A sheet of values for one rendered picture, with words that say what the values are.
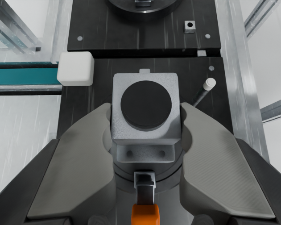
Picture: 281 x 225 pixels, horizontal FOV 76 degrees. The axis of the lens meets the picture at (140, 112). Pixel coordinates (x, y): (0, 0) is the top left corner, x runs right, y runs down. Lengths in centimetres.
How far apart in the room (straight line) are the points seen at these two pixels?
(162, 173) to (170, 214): 5
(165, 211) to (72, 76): 21
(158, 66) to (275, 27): 34
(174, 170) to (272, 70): 34
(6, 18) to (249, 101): 35
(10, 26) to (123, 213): 28
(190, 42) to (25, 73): 27
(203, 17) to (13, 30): 28
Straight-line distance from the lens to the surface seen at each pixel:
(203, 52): 31
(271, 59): 50
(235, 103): 30
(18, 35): 32
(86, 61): 27
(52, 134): 28
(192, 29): 31
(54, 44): 35
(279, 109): 33
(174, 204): 25
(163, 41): 30
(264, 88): 46
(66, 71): 27
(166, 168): 22
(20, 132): 36
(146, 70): 17
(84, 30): 33
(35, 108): 36
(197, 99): 19
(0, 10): 31
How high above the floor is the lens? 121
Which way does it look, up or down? 74 degrees down
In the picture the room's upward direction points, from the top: 4 degrees counter-clockwise
